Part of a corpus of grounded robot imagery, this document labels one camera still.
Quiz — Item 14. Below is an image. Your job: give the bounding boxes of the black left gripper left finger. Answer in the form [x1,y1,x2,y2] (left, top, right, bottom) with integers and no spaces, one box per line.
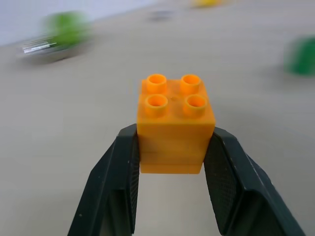
[68,123,141,236]

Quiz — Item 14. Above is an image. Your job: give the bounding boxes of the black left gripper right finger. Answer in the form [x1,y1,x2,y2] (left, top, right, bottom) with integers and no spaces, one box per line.
[203,127,306,236]

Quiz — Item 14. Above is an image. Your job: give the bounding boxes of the orange studded building block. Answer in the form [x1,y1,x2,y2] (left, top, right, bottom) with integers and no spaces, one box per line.
[136,73,217,175]

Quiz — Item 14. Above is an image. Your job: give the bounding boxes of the dark green building block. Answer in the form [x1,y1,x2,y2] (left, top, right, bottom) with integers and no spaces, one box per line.
[282,35,315,77]

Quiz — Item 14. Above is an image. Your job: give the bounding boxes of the silver metal object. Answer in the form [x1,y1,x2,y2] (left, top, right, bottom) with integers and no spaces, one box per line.
[16,34,74,65]

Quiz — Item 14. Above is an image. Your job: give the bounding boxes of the light green building block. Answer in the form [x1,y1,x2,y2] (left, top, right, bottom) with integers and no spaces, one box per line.
[41,11,93,49]

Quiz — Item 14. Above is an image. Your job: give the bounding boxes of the yellow building block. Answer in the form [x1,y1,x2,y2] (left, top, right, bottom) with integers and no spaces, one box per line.
[191,0,226,7]

